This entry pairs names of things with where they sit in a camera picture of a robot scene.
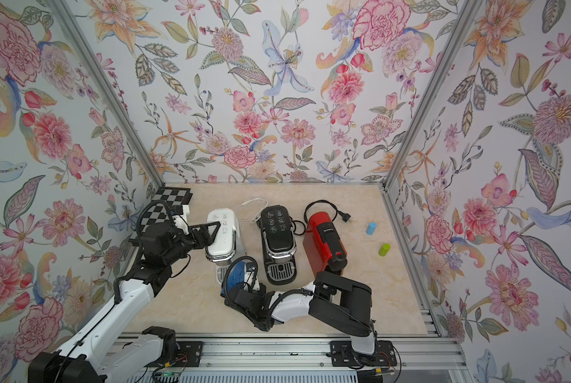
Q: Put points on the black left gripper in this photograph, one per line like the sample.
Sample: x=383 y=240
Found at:
x=206 y=238

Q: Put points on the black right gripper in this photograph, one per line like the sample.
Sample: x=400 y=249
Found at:
x=240 y=294

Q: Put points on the white coffee machine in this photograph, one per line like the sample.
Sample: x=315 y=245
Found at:
x=228 y=245

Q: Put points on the blue microfiber cloth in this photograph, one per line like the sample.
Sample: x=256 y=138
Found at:
x=237 y=275

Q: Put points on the black coffee machine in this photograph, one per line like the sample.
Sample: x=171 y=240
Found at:
x=279 y=245

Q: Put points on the red coffee machine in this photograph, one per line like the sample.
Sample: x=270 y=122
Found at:
x=323 y=245

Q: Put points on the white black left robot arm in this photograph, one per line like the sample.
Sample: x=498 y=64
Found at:
x=85 y=357

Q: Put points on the black white chessboard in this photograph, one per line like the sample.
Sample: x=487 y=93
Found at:
x=159 y=209

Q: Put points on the blue cylinder block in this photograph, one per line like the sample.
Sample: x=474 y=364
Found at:
x=370 y=230

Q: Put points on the green cylinder block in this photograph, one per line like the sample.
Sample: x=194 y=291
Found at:
x=384 y=250

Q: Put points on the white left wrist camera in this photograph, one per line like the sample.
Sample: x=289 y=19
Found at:
x=179 y=214

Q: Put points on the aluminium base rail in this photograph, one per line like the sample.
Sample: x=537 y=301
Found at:
x=307 y=359

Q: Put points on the aluminium frame post left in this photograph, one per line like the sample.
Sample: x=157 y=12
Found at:
x=72 y=30

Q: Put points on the aluminium frame post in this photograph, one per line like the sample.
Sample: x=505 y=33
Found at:
x=72 y=30
x=462 y=24

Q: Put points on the aluminium frame post right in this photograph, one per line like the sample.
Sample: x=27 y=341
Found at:
x=462 y=24

